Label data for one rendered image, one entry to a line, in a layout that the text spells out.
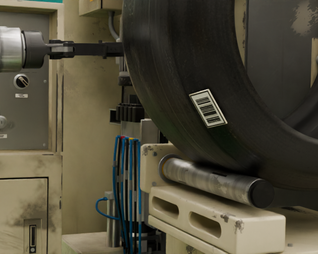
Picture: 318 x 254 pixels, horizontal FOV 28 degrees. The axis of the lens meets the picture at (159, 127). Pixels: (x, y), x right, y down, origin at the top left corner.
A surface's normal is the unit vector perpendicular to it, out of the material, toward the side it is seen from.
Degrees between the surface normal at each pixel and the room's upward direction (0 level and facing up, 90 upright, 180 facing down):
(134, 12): 89
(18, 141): 90
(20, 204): 90
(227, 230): 90
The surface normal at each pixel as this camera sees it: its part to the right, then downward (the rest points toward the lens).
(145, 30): -0.92, 0.11
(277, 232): 0.39, 0.06
